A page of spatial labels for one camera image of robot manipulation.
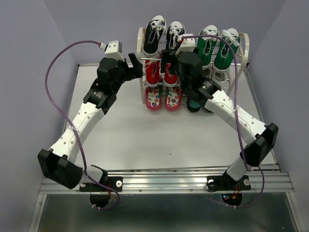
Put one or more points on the black canvas sneaker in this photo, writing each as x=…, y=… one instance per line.
x=154, y=31
x=174, y=31

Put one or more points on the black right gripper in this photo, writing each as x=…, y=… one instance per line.
x=168, y=56

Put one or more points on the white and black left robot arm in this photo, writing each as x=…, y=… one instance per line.
x=58, y=162

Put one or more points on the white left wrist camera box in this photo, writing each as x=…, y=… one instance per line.
x=114, y=50

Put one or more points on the cream shoe shelf chrome bars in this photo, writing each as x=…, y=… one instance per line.
x=242, y=58

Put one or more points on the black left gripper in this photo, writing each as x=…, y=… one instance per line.
x=133, y=72

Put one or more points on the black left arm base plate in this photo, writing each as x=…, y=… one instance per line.
x=114, y=182

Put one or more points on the green canvas sneaker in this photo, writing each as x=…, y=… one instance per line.
x=206, y=45
x=224, y=56

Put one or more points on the red canvas sneaker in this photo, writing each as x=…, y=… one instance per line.
x=170, y=80
x=152, y=71

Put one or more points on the left green canvas sneaker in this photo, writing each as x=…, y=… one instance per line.
x=206, y=45

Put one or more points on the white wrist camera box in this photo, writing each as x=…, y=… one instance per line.
x=186, y=45
x=114, y=50

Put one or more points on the white sneaker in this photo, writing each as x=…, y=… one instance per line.
x=207, y=72
x=221, y=78

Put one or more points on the left dark green loafer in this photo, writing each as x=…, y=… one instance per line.
x=192, y=105

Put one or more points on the right white sneaker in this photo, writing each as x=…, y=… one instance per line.
x=221, y=78

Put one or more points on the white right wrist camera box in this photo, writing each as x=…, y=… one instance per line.
x=186, y=45

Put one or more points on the aluminium mounting rail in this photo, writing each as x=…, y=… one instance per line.
x=194, y=182

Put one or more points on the pink slipper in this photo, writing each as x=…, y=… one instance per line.
x=173, y=97
x=153, y=95

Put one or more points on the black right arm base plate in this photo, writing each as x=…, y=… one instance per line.
x=225, y=183

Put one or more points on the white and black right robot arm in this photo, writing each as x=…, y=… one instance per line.
x=259, y=137

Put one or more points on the right green canvas sneaker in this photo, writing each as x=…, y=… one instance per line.
x=224, y=56

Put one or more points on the left white sneaker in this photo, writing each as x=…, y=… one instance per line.
x=207, y=72

